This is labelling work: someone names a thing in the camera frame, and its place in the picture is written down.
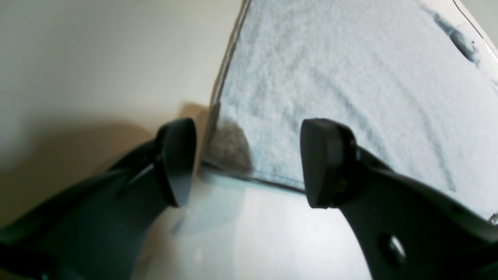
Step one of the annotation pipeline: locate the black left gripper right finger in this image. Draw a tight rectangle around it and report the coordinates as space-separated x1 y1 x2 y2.
300 118 498 280

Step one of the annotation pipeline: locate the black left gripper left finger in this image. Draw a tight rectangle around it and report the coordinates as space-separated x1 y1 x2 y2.
0 118 197 280

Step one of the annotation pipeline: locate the grey T-shirt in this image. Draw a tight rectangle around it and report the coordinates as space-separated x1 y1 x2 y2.
202 0 498 219

